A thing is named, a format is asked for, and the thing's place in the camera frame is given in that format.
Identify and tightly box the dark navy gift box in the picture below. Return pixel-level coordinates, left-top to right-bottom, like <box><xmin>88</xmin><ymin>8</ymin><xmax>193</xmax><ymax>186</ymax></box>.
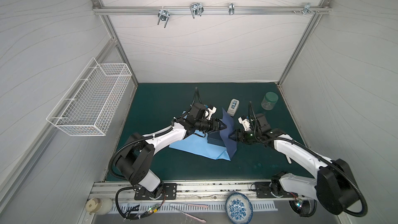
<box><xmin>207</xmin><ymin>132</ymin><xmax>226</xmax><ymax>147</ymax></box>

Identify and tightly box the light blue wrapping paper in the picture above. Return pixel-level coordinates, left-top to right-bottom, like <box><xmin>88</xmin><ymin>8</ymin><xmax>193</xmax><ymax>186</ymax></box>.
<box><xmin>169</xmin><ymin>109</ymin><xmax>237</xmax><ymax>161</ymax></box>

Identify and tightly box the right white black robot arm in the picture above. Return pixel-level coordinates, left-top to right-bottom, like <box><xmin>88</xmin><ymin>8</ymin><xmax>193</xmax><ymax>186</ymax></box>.
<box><xmin>230</xmin><ymin>103</ymin><xmax>368</xmax><ymax>217</ymax></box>

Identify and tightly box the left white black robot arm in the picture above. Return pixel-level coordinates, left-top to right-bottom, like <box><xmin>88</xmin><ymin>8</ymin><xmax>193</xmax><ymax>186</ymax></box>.
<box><xmin>108</xmin><ymin>88</ymin><xmax>227</xmax><ymax>198</ymax></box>

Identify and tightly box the green lid clear jar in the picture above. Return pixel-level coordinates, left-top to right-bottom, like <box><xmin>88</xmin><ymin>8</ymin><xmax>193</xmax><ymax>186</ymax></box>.
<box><xmin>261</xmin><ymin>92</ymin><xmax>279</xmax><ymax>111</ymax></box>

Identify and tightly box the green table mat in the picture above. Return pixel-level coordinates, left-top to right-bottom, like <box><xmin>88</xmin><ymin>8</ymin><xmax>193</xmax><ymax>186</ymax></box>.
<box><xmin>119</xmin><ymin>83</ymin><xmax>309</xmax><ymax>180</ymax></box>

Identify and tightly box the blue white patterned plate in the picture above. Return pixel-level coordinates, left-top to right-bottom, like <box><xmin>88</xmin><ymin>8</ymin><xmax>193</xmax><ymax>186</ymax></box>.
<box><xmin>225</xmin><ymin>192</ymin><xmax>254</xmax><ymax>224</ymax></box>

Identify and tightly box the left metal hook clamp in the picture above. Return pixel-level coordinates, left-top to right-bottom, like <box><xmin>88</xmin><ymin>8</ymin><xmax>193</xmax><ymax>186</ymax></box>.
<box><xmin>157</xmin><ymin>9</ymin><xmax>170</xmax><ymax>28</ymax></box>

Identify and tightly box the metal hook clamp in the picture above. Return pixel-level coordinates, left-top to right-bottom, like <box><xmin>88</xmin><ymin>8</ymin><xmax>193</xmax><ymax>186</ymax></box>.
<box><xmin>189</xmin><ymin>2</ymin><xmax>204</xmax><ymax>19</ymax></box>
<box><xmin>157</xmin><ymin>9</ymin><xmax>170</xmax><ymax>28</ymax></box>

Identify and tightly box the middle metal hook clamp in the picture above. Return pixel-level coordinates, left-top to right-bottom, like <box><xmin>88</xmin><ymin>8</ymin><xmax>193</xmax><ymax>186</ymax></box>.
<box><xmin>189</xmin><ymin>2</ymin><xmax>204</xmax><ymax>19</ymax></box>

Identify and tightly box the white round container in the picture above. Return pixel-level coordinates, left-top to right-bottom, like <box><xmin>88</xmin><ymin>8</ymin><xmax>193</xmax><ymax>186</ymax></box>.
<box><xmin>85</xmin><ymin>198</ymin><xmax>113</xmax><ymax>215</ymax></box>

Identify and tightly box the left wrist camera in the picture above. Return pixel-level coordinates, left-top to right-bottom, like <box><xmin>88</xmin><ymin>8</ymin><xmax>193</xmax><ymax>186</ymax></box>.
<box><xmin>205</xmin><ymin>106</ymin><xmax>217</xmax><ymax>120</ymax></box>

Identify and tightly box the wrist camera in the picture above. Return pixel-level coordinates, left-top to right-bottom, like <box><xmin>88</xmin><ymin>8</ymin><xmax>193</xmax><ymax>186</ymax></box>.
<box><xmin>205</xmin><ymin>106</ymin><xmax>217</xmax><ymax>120</ymax></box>
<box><xmin>238</xmin><ymin>116</ymin><xmax>251</xmax><ymax>132</ymax></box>

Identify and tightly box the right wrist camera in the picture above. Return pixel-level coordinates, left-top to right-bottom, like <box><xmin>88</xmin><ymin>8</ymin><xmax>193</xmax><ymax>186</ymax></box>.
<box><xmin>238</xmin><ymin>116</ymin><xmax>251</xmax><ymax>132</ymax></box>

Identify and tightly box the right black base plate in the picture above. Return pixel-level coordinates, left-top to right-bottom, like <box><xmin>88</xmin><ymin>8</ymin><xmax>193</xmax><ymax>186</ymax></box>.
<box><xmin>251</xmin><ymin>181</ymin><xmax>281</xmax><ymax>199</ymax></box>

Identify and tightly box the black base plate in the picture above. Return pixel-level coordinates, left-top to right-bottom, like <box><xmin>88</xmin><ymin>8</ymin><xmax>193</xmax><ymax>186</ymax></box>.
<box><xmin>251</xmin><ymin>181</ymin><xmax>281</xmax><ymax>199</ymax></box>
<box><xmin>134</xmin><ymin>182</ymin><xmax>177</xmax><ymax>201</ymax></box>

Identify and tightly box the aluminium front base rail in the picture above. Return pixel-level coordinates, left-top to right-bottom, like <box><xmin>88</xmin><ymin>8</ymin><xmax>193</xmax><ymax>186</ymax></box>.
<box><xmin>88</xmin><ymin>178</ymin><xmax>342</xmax><ymax>202</ymax></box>

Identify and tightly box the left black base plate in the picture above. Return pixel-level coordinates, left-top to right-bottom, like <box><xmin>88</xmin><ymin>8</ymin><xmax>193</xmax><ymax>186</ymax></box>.
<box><xmin>134</xmin><ymin>182</ymin><xmax>177</xmax><ymax>201</ymax></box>

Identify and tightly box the white wire basket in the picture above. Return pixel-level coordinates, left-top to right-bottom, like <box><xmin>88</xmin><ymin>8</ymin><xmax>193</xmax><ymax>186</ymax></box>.
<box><xmin>46</xmin><ymin>58</ymin><xmax>132</xmax><ymax>136</ymax></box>

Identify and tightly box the small metal ring clamp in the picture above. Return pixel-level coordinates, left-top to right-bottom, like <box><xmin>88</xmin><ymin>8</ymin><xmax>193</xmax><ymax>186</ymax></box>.
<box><xmin>229</xmin><ymin>3</ymin><xmax>235</xmax><ymax>16</ymax></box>

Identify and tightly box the right metal bracket clamp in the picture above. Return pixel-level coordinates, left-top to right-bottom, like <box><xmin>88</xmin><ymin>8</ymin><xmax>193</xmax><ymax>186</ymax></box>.
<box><xmin>292</xmin><ymin>3</ymin><xmax>320</xmax><ymax>16</ymax></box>

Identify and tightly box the aluminium top cross rail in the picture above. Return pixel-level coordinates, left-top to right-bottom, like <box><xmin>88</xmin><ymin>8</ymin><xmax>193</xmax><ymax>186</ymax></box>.
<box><xmin>93</xmin><ymin>5</ymin><xmax>332</xmax><ymax>16</ymax></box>

